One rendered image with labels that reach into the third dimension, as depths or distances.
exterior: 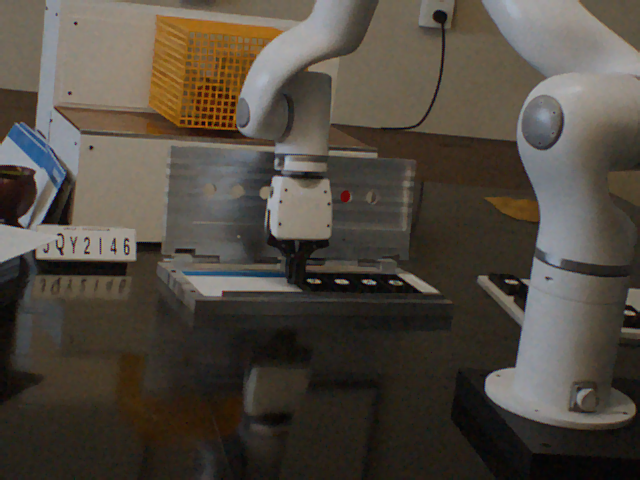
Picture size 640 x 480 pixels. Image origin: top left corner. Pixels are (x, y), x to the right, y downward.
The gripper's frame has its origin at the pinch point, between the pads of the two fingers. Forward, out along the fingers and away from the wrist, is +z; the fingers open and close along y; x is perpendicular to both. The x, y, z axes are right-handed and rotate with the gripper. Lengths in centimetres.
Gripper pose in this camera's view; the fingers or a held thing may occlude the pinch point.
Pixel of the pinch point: (295, 271)
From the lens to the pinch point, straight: 216.9
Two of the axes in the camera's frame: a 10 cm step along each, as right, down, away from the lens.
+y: 9.2, 0.3, 4.0
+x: -4.0, -0.6, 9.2
